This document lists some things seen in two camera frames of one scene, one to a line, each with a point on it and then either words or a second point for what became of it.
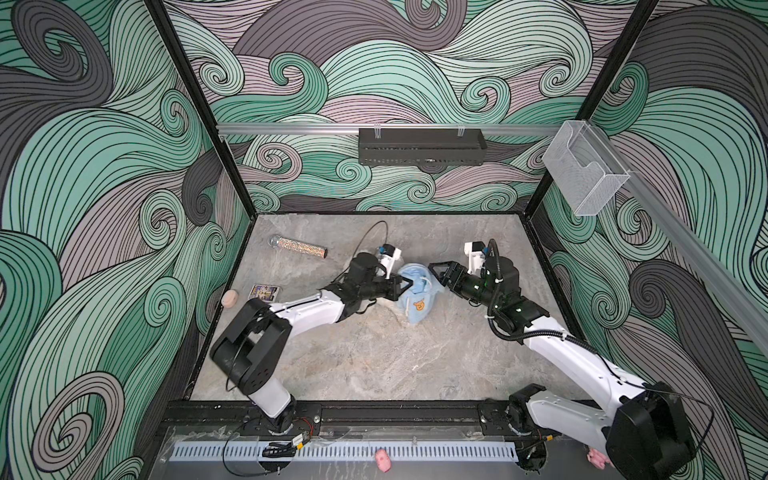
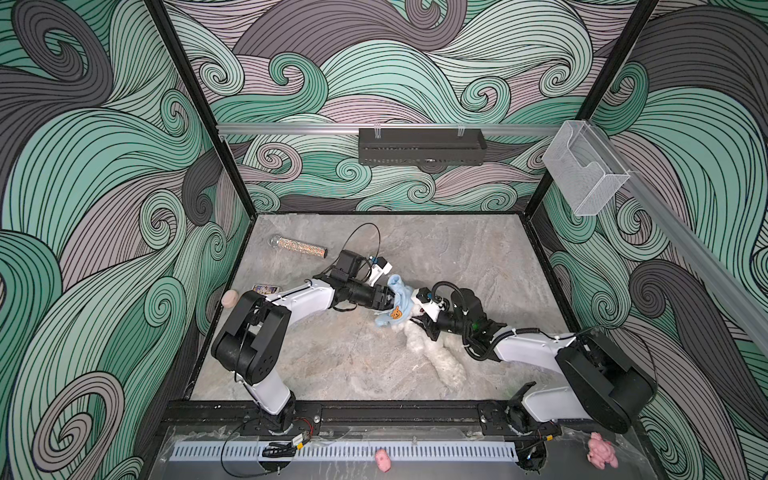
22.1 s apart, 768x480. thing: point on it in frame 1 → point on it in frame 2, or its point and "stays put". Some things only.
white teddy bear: x=403 y=307 → x=438 y=355
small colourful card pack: x=264 y=292 stays put
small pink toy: x=383 y=460 stays put
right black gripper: x=454 y=265 → x=428 y=326
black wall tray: x=422 y=146 stays put
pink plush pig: x=597 y=458 stays put
